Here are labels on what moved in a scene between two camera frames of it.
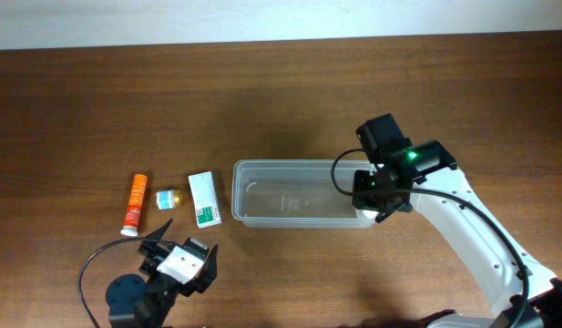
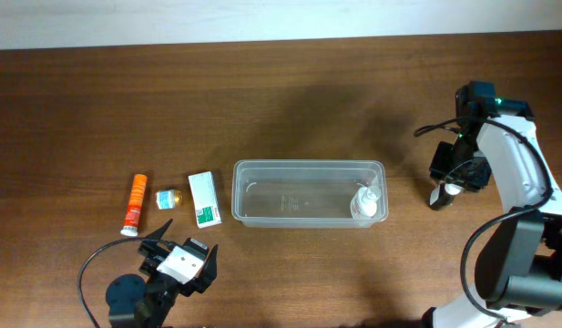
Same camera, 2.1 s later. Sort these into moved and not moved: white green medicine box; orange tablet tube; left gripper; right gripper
Moved: right gripper
Not moved: orange tablet tube; white green medicine box; left gripper
